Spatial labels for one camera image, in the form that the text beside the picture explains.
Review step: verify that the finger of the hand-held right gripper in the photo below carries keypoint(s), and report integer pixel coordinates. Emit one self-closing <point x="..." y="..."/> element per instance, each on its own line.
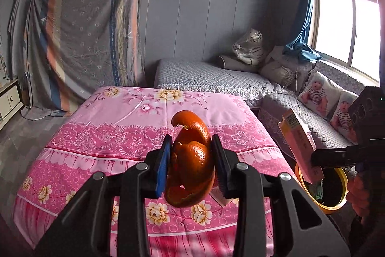
<point x="337" y="156"/>

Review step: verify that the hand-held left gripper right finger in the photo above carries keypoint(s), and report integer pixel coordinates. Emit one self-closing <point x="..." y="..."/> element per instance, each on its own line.
<point x="219" y="166"/>

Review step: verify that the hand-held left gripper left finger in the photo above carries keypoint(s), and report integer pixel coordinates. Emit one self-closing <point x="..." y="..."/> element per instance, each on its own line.
<point x="162" y="166"/>

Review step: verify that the orange peel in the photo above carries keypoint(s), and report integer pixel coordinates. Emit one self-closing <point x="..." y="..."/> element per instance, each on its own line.
<point x="192" y="154"/>

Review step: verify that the small pink white box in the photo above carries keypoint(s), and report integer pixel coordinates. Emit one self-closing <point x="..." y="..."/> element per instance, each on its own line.
<point x="297" y="142"/>

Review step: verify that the yellow rimmed bin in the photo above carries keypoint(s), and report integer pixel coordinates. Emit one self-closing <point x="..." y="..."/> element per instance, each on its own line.
<point x="329" y="208"/>

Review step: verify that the person's right forearm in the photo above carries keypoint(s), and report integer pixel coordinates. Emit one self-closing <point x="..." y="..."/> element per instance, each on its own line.
<point x="371" y="240"/>

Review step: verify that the person's right hand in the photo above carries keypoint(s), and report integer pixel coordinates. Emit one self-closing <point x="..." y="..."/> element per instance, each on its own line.
<point x="359" y="196"/>

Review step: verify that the baby print cushion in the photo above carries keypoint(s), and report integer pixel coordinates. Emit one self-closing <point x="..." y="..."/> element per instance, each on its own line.
<point x="318" y="94"/>
<point x="341" y="118"/>

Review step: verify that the pink floral blanket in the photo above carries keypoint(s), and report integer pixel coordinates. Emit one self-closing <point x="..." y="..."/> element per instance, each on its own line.
<point x="114" y="130"/>

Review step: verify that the grey quilted sofa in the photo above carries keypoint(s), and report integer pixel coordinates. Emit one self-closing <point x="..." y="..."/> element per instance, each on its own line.
<point x="210" y="76"/>

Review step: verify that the window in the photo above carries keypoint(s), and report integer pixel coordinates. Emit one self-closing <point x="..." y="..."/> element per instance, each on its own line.
<point x="346" y="19"/>

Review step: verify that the beige cushion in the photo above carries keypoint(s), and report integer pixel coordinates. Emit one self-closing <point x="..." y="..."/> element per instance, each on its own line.
<point x="278" y="70"/>

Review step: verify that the grey bolster pillow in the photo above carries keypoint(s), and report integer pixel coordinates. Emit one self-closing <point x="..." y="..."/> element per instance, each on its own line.
<point x="234" y="63"/>

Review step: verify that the tiger plush in plastic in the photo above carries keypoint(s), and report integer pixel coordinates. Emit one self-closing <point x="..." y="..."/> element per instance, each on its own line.
<point x="249" y="44"/>

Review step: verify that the blue curtain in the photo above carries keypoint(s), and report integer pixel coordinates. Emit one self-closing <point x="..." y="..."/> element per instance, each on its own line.
<point x="303" y="4"/>

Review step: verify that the striped grey cloth cover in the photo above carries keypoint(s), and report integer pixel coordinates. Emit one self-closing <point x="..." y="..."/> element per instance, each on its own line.
<point x="87" y="43"/>

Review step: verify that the white cabinet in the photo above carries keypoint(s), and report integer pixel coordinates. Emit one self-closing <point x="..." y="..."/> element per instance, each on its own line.
<point x="10" y="100"/>

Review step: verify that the grey hanging cloth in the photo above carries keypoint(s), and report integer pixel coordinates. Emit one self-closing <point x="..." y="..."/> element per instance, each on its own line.
<point x="18" y="25"/>

